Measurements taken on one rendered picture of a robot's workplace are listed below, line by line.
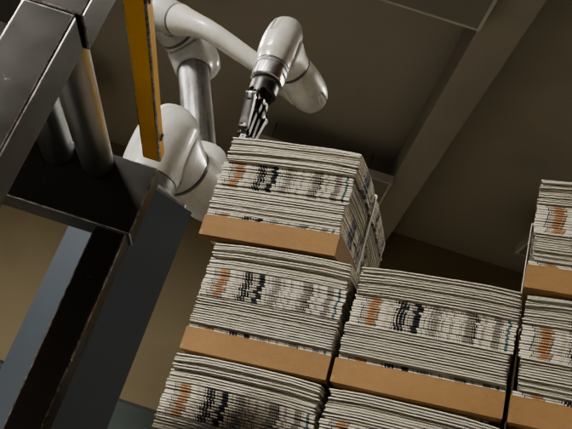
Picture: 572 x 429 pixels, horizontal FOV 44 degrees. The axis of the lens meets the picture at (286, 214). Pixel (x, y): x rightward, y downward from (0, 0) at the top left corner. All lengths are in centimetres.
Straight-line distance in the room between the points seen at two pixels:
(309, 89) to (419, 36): 395
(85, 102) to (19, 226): 783
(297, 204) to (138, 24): 64
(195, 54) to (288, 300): 121
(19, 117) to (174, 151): 120
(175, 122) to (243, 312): 66
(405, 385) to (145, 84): 64
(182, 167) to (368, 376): 82
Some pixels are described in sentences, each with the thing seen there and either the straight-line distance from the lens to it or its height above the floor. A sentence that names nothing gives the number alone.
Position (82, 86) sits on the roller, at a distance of 93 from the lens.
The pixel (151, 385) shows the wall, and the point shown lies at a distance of 800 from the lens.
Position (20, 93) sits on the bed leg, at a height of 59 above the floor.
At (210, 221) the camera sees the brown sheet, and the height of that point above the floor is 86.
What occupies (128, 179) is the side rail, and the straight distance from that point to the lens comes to 113.
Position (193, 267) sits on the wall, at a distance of 834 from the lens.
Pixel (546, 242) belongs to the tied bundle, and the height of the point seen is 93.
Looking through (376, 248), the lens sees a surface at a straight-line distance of 165.
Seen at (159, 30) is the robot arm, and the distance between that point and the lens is 231.
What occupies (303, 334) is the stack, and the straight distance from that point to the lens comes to 127.
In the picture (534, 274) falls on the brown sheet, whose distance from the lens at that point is 128.
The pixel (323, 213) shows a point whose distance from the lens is 136.
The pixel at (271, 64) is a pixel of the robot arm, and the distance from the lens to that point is 184.
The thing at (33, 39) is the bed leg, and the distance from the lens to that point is 65.
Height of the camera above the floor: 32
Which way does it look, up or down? 25 degrees up
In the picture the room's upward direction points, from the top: 18 degrees clockwise
